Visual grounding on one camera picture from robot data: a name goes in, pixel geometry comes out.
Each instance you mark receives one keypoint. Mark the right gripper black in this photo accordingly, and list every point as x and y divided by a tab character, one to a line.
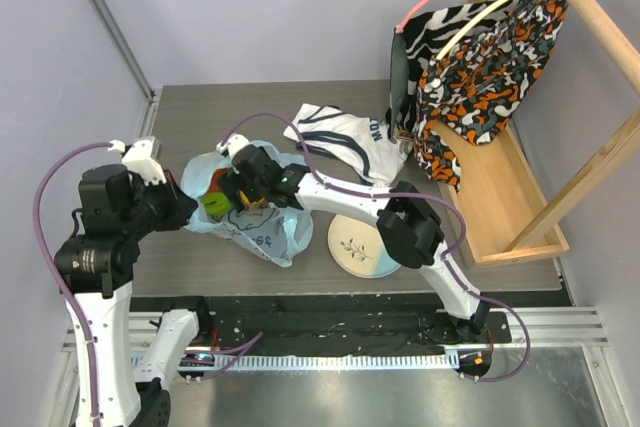
239	186

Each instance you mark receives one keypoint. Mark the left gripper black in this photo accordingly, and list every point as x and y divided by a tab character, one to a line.
181	205

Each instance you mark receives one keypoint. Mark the light blue plastic bag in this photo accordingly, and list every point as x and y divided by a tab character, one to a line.
272	233

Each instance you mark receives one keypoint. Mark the yellow fake banana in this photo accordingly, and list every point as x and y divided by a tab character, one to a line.
253	203

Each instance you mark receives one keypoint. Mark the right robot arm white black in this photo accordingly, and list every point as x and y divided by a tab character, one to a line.
408	226

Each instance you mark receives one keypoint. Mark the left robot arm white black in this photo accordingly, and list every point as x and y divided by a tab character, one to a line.
118	209

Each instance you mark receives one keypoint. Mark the red fake apple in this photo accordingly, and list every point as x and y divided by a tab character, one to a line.
214	182

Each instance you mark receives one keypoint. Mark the green fake fruit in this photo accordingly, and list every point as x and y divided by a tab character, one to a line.
216	204

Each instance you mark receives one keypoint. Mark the white jersey with navy trim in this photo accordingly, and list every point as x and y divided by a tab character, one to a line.
361	142

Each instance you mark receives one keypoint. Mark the cream and blue plate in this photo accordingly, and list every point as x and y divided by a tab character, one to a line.
358	249

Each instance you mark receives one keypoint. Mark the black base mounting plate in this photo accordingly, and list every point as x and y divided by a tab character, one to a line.
379	324

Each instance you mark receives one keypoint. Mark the zebra print garment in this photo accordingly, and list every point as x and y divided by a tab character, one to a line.
423	38

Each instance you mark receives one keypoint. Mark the cream hanger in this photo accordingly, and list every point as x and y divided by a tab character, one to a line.
496	5

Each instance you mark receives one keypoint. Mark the orange camouflage print garment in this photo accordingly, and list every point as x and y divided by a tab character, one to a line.
479	84

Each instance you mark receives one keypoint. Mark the wooden clothes rack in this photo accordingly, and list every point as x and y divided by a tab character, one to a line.
565	176

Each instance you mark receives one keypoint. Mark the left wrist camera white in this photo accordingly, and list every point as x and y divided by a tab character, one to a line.
141	158

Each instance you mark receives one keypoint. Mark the aluminium frame post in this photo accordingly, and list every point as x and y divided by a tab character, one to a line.
110	24

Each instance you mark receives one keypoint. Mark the white slotted cable duct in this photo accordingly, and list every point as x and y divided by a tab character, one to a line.
448	360

